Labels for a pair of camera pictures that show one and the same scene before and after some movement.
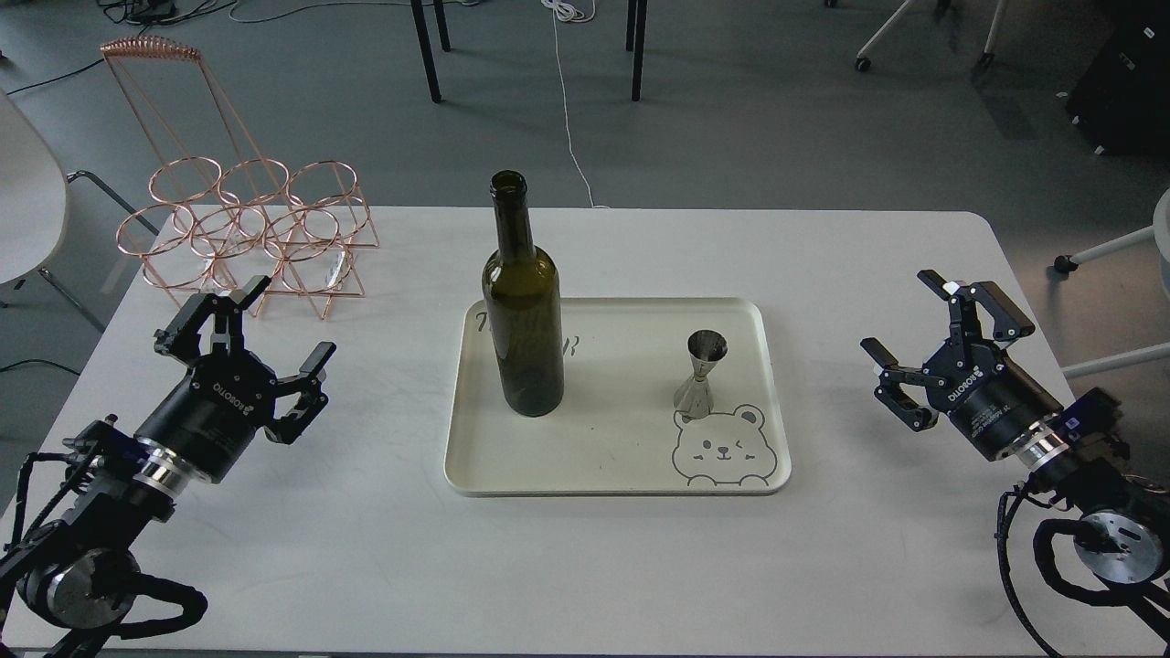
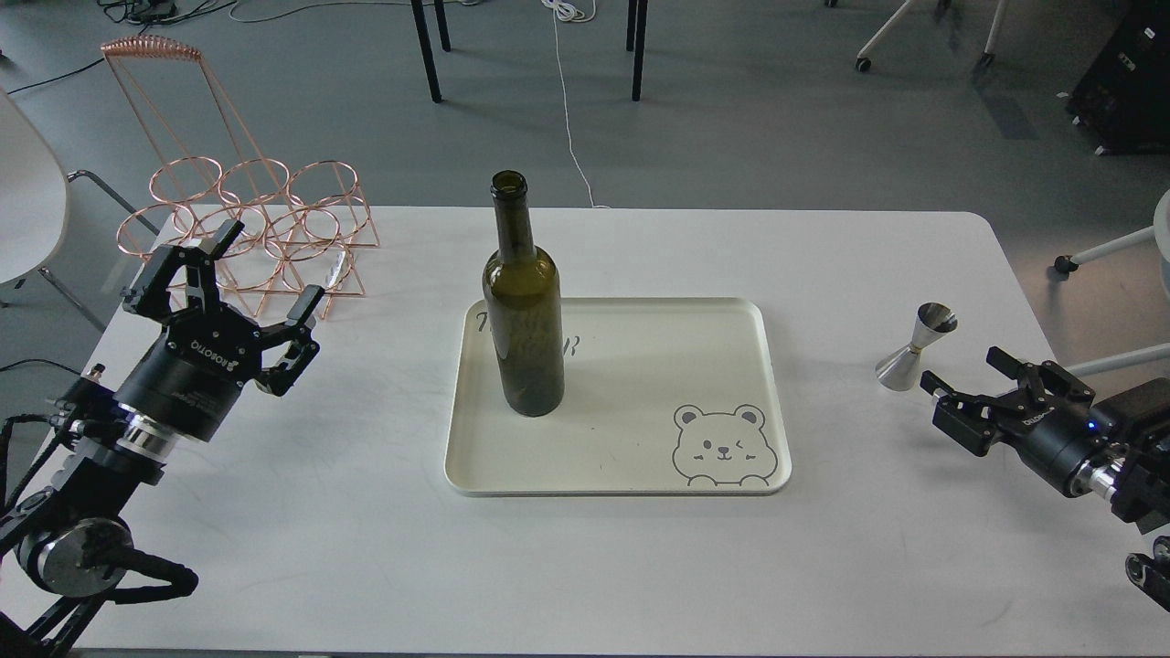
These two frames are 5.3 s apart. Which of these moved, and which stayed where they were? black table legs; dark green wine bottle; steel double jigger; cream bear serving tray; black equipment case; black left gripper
Moved: black left gripper; steel double jigger
Stayed: cream bear serving tray; dark green wine bottle; black table legs; black equipment case
